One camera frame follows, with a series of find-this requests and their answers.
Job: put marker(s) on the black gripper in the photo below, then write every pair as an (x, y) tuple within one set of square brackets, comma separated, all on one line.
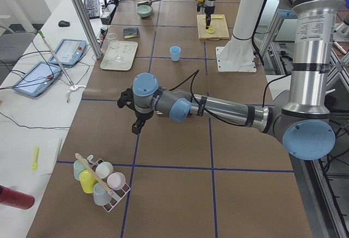
[(143, 116), (208, 11)]

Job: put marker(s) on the blue paper cup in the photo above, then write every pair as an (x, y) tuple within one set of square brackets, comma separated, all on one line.
[(175, 52)]

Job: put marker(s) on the white cup in rack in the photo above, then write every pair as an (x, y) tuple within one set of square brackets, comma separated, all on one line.
[(104, 169)]

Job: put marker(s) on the pink cup in rack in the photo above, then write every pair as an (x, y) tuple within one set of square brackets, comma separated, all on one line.
[(116, 181)]

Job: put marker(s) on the green cup in rack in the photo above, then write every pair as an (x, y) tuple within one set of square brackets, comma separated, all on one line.
[(78, 167)]

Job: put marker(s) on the yellow cup in rack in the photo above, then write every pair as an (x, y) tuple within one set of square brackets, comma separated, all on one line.
[(87, 181)]

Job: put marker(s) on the grey cup in rack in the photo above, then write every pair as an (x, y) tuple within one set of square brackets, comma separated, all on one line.
[(100, 195)]

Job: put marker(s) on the wooden cutting board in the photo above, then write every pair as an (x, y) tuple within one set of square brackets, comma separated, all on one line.
[(220, 28)]

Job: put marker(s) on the steel ice scoop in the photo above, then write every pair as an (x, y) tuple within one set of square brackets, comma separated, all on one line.
[(147, 2)]

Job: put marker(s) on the wooden stick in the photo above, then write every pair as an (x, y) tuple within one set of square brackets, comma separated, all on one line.
[(94, 174)]

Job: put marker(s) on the green bowl of ice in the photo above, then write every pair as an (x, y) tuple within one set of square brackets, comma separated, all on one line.
[(144, 11)]

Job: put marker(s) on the cream bear tray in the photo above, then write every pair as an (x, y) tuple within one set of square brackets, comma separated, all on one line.
[(127, 49)]

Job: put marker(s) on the grey folded cloth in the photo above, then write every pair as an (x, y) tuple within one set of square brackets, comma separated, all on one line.
[(131, 32)]

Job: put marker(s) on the wine glass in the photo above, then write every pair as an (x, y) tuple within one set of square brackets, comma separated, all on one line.
[(114, 46)]

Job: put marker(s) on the blue teach pendant far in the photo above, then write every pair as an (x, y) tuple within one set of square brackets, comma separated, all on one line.
[(69, 51)]

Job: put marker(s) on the blue teach pendant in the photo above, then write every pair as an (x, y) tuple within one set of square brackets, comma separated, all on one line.
[(37, 79), (69, 51)]

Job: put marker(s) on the yellow plastic spoon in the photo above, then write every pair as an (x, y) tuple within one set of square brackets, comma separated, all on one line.
[(35, 158)]

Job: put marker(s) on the blue teach pendant near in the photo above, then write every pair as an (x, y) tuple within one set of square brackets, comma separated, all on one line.
[(37, 79)]

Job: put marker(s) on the black keyboard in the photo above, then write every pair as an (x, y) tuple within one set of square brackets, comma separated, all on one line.
[(92, 8)]

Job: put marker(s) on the black computer mouse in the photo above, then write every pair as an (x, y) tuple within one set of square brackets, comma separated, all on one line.
[(63, 23)]

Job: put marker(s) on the red bottle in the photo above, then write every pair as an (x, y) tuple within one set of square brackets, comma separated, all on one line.
[(16, 199)]

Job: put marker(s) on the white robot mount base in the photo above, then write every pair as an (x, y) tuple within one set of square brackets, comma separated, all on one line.
[(237, 55)]

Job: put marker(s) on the white wire cup rack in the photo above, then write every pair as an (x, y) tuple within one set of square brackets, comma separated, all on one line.
[(118, 195)]

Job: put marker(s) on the aluminium frame post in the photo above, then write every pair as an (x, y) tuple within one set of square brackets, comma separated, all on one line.
[(87, 27)]

